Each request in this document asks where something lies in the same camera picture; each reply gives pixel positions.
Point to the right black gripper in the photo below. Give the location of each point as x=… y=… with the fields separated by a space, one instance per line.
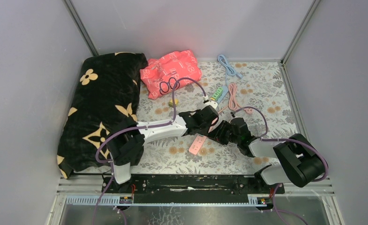
x=217 y=134

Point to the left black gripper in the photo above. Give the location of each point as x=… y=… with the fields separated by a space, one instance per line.
x=205 y=131

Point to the pink power strip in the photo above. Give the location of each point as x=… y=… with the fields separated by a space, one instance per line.
x=197 y=144

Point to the green plug cube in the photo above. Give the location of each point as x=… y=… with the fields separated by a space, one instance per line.
x=215 y=96
x=219 y=91

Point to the green plug cube bottom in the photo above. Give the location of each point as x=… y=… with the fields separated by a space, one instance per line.
x=219 y=91

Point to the blue power strip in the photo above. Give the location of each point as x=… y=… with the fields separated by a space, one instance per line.
x=229 y=72

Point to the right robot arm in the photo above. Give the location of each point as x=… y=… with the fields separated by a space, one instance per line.
x=299 y=163

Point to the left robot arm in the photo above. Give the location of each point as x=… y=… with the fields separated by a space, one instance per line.
x=126 y=145

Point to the yellow plug cube top-left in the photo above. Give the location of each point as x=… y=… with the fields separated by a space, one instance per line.
x=173 y=102

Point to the floral table mat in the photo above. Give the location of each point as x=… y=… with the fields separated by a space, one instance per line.
x=261 y=86

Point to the pink patterned bag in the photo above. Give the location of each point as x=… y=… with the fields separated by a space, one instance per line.
x=161 y=75

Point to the black floral blanket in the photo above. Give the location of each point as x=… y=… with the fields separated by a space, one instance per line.
x=107 y=92

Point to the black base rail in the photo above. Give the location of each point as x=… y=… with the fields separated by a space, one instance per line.
x=219 y=189

